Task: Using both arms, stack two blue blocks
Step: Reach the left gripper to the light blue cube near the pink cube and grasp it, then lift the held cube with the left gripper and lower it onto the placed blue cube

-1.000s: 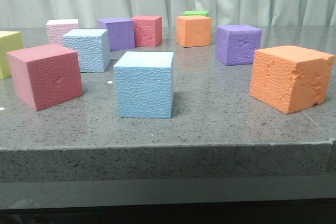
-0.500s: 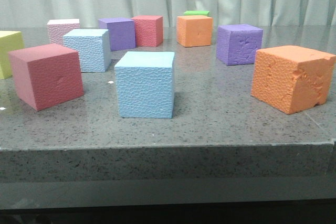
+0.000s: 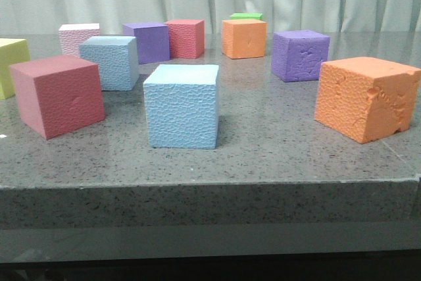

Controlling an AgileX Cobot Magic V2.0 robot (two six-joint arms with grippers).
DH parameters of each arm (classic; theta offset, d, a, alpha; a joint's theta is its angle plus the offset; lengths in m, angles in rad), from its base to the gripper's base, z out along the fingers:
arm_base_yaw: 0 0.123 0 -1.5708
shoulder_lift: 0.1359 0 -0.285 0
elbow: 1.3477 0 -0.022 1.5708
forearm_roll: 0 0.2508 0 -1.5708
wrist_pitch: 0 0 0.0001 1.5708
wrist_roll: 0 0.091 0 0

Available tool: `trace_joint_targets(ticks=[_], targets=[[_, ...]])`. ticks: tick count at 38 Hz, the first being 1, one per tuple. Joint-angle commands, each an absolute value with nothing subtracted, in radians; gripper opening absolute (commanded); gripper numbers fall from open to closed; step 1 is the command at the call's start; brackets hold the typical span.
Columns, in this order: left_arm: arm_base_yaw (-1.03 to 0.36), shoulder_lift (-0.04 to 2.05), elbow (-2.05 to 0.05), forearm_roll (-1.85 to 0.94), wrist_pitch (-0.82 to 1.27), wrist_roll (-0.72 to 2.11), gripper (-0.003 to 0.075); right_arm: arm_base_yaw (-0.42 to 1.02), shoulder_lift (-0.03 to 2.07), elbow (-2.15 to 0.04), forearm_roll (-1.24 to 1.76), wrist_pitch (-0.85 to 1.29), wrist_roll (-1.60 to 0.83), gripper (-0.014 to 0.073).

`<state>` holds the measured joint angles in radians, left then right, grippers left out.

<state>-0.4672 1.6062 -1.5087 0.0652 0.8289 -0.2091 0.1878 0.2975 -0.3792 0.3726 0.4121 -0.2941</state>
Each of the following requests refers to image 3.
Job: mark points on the light blue foam cube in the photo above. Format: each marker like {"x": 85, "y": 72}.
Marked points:
{"x": 117, "y": 60}
{"x": 181, "y": 106}

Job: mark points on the pink foam cube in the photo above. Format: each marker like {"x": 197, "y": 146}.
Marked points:
{"x": 72, "y": 35}

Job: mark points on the purple foam cube back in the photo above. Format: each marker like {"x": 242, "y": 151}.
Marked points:
{"x": 152, "y": 40}

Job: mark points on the purple foam cube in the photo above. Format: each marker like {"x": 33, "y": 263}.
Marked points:
{"x": 152, "y": 40}
{"x": 297, "y": 55}

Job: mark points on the red foam cube back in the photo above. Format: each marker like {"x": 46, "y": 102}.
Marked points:
{"x": 186, "y": 38}

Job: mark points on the red foam cube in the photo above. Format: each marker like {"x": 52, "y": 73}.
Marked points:
{"x": 57, "y": 95}
{"x": 186, "y": 38}

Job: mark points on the yellow foam cube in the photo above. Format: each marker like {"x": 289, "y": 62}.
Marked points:
{"x": 12, "y": 51}

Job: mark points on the green foam cube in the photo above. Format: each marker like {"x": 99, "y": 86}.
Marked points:
{"x": 256, "y": 16}

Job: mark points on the red foam cube front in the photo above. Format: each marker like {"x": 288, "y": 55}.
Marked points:
{"x": 57, "y": 95}

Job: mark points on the orange foam cube back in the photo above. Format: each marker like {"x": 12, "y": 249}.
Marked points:
{"x": 243, "y": 38}

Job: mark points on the orange foam cube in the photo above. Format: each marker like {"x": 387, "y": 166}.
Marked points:
{"x": 366, "y": 98}
{"x": 243, "y": 38}

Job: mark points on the purple foam cube right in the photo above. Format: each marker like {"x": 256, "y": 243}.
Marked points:
{"x": 297, "y": 55}

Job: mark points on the orange foam cube front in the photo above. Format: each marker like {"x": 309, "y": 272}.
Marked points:
{"x": 366, "y": 98}

